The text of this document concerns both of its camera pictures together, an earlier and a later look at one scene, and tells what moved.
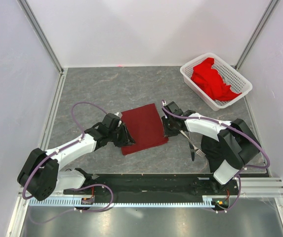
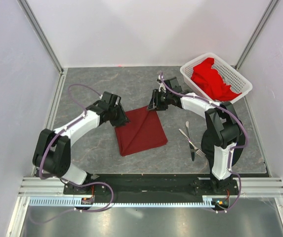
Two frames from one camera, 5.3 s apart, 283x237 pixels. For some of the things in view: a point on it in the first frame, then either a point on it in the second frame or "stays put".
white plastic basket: [236, 79] stays put
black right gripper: [167, 132] to [154, 103]
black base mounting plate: [153, 184] stays put
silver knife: [190, 146] stays put
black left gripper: [127, 139] to [122, 117]
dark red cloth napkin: [145, 126] stays put
